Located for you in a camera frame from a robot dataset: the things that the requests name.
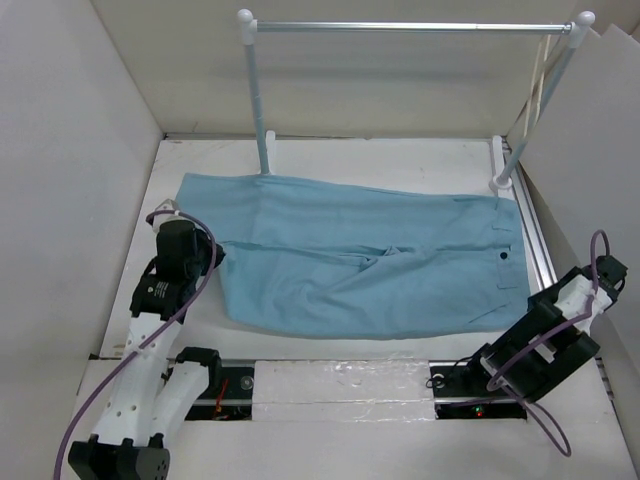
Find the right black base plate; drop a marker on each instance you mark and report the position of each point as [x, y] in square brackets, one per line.
[460, 393]

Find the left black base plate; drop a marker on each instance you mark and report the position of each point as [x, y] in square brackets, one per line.
[232, 401]

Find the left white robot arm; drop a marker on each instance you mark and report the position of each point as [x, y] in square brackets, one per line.
[151, 397]

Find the aluminium rail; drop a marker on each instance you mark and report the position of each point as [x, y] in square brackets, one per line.
[541, 270]

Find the white clothes rack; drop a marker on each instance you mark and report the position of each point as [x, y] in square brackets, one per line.
[250, 27]

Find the cream plastic hanger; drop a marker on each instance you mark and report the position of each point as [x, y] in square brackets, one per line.
[533, 104]

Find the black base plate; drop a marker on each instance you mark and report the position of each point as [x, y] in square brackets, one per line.
[232, 401]
[460, 393]

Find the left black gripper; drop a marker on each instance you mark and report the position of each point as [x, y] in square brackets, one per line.
[203, 238]

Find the light blue trousers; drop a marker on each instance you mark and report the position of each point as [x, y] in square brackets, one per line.
[322, 260]

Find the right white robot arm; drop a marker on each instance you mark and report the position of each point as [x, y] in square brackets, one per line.
[548, 344]

